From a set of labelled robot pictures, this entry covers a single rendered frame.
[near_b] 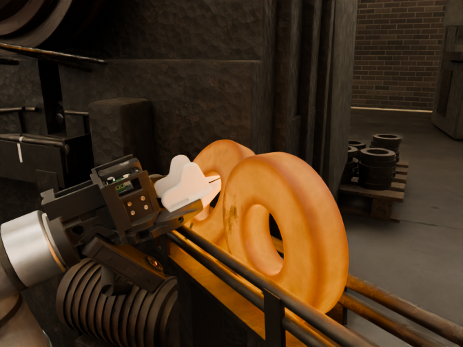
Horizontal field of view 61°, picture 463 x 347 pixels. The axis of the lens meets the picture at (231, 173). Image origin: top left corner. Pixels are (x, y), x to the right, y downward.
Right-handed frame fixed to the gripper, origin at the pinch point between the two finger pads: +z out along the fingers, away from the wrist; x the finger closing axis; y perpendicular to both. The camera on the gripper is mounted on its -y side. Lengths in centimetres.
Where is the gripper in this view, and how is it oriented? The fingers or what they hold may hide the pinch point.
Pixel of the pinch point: (218, 186)
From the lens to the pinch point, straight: 51.3
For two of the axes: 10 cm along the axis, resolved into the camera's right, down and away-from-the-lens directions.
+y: -2.1, -8.8, -4.3
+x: -4.5, -3.0, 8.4
